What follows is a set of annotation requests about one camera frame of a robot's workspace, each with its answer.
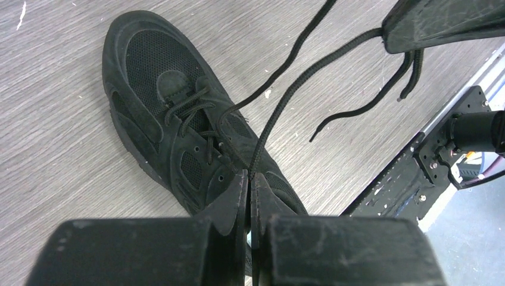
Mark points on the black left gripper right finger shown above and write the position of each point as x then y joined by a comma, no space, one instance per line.
291,249

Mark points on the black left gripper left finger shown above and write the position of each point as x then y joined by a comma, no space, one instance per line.
207,249

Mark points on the black suede sneaker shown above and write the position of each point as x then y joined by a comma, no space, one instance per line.
175,117

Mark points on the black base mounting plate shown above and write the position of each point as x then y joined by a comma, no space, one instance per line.
414,179

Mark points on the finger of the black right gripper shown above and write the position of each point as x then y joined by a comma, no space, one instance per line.
412,25

